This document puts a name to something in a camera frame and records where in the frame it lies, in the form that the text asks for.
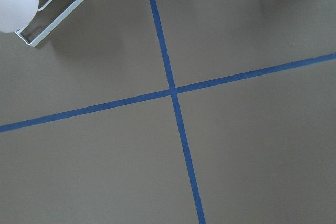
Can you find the white cup rack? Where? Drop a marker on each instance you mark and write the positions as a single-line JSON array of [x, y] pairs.
[[49, 15]]

